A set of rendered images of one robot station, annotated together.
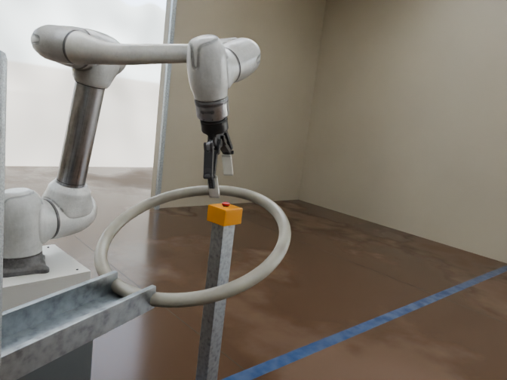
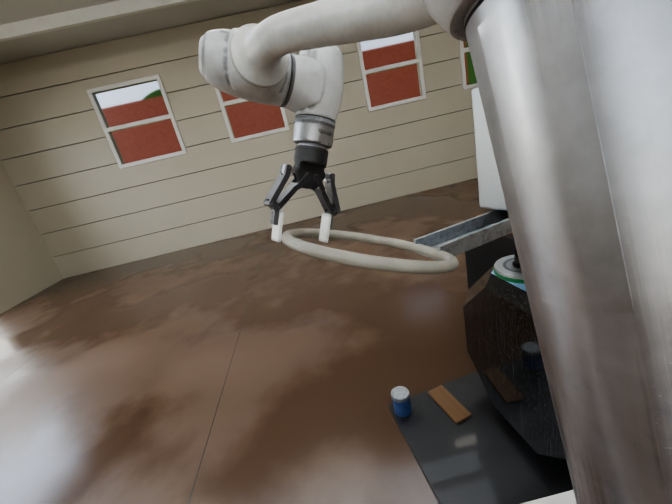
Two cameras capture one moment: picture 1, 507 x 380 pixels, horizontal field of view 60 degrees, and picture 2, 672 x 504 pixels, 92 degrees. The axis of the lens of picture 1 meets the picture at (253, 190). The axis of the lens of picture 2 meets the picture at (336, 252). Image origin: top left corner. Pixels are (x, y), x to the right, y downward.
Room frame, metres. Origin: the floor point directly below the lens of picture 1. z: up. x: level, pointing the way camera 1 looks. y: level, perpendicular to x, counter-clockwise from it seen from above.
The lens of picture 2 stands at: (1.79, 0.62, 1.51)
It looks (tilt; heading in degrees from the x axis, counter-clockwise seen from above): 19 degrees down; 220
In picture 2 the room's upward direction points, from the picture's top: 13 degrees counter-clockwise
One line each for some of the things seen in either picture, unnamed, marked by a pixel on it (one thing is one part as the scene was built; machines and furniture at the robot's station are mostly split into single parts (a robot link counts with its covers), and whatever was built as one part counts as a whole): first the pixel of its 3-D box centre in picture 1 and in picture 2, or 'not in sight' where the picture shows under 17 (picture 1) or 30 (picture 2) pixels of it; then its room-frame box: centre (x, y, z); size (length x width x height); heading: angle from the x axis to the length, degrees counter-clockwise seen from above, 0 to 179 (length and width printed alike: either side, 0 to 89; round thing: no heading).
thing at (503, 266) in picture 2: not in sight; (524, 265); (0.49, 0.44, 0.90); 0.21 x 0.21 x 0.01
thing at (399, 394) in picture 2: not in sight; (401, 401); (0.60, -0.16, 0.08); 0.10 x 0.10 x 0.13
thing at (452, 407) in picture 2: not in sight; (448, 403); (0.46, 0.05, 0.02); 0.25 x 0.10 x 0.01; 56
